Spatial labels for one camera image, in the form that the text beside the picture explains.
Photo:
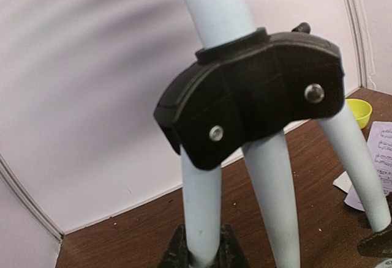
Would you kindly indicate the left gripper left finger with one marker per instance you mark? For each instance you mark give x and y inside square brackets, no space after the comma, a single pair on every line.
[176,255]

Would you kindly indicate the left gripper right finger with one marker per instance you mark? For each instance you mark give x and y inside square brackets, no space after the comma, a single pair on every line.
[230,254]

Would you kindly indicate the light blue music stand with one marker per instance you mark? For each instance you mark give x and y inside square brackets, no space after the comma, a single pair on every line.
[244,88]

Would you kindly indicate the purple sheet music page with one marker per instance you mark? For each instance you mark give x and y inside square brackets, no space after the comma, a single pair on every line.
[379,144]

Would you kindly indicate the white sheet music page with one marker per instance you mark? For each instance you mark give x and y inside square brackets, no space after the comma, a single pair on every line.
[343,182]

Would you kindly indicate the yellow-green bowl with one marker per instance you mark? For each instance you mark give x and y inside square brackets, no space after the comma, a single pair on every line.
[361,110]

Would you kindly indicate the left aluminium corner post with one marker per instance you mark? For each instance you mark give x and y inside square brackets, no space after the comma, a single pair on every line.
[29,203]

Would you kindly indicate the aluminium corner post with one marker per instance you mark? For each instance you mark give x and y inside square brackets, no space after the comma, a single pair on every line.
[362,41]
[29,203]

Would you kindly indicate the right aluminium corner post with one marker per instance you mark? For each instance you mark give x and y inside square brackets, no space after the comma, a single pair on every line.
[362,41]

